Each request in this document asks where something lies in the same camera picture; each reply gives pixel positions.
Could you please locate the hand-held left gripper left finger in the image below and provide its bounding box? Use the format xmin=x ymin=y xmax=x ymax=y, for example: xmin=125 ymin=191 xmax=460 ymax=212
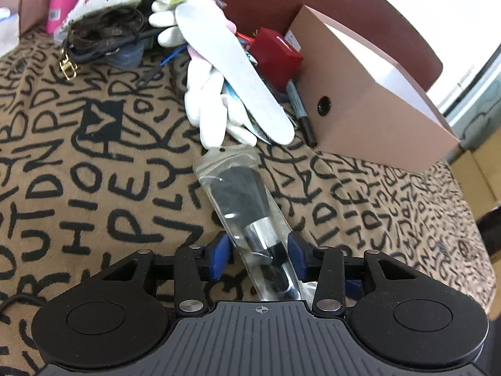
xmin=102 ymin=237 xmax=231 ymax=316

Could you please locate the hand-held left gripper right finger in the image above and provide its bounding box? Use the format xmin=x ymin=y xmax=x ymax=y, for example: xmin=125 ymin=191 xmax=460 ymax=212
xmin=287 ymin=232 xmax=423 ymax=316

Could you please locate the makeup brush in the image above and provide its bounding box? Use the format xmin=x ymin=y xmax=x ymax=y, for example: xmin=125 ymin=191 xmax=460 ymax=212
xmin=193 ymin=145 xmax=311 ymax=303

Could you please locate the letter-print brown blanket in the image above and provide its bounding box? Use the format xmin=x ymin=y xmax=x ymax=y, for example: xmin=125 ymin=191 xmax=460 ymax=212
xmin=0 ymin=23 xmax=498 ymax=376

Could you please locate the dark marker pen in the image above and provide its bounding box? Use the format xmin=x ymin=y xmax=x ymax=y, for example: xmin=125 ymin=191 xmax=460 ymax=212
xmin=285 ymin=80 xmax=318 ymax=148

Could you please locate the open brown cardboard box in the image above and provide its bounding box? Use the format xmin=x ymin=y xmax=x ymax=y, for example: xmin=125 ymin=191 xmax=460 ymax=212
xmin=283 ymin=4 xmax=461 ymax=175

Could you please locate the white glove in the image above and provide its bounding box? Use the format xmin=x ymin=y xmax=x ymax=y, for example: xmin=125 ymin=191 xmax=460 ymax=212
xmin=184 ymin=58 xmax=260 ymax=150
xmin=149 ymin=0 xmax=189 ymax=46

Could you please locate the white insole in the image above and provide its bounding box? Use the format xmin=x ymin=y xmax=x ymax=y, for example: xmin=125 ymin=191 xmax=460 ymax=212
xmin=174 ymin=2 xmax=297 ymax=146

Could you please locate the red box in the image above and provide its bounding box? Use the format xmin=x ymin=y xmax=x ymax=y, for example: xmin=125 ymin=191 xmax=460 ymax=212
xmin=248 ymin=27 xmax=304 ymax=91

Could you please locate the plain cardboard carton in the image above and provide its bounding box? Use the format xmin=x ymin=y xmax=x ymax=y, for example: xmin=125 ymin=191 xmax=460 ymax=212
xmin=448 ymin=125 xmax=501 ymax=221

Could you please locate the blue round container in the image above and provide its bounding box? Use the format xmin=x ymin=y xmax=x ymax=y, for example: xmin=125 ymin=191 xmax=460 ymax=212
xmin=109 ymin=42 xmax=146 ymax=70

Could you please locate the white patterned fabric pouch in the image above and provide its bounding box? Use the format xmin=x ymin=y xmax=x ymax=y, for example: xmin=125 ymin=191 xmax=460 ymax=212
xmin=55 ymin=0 xmax=142 ymax=40

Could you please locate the black cable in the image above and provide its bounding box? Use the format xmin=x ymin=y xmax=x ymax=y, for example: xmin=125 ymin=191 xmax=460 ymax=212
xmin=0 ymin=293 xmax=44 ymax=315

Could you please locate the blue cable tie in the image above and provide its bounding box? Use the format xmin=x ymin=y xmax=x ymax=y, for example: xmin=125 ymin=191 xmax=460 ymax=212
xmin=160 ymin=44 xmax=189 ymax=66

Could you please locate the brown strap with gold clasp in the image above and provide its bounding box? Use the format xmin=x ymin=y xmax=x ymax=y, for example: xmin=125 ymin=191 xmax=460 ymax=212
xmin=59 ymin=8 xmax=158 ymax=84

